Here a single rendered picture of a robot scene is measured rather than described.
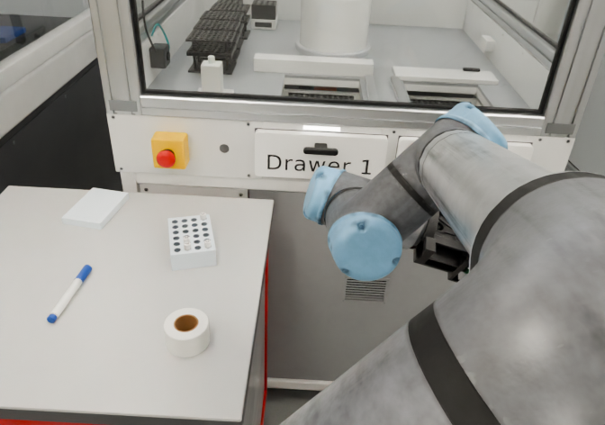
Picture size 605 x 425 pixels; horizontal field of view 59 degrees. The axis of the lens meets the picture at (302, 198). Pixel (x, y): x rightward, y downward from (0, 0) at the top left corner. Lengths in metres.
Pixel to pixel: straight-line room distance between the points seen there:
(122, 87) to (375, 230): 0.78
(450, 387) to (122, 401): 0.70
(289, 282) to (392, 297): 0.28
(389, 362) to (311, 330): 1.33
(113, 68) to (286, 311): 0.77
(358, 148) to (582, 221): 0.96
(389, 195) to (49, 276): 0.71
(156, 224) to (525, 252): 1.01
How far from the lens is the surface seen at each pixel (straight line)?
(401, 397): 0.21
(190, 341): 0.86
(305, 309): 1.49
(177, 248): 1.04
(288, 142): 1.16
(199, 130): 1.20
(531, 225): 0.24
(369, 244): 0.56
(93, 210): 1.22
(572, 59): 1.23
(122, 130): 1.25
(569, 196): 0.26
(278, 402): 1.78
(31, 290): 1.07
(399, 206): 0.57
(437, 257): 0.71
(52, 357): 0.94
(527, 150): 1.25
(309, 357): 1.63
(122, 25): 1.17
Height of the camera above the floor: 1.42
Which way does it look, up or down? 32 degrees down
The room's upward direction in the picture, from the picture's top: 3 degrees clockwise
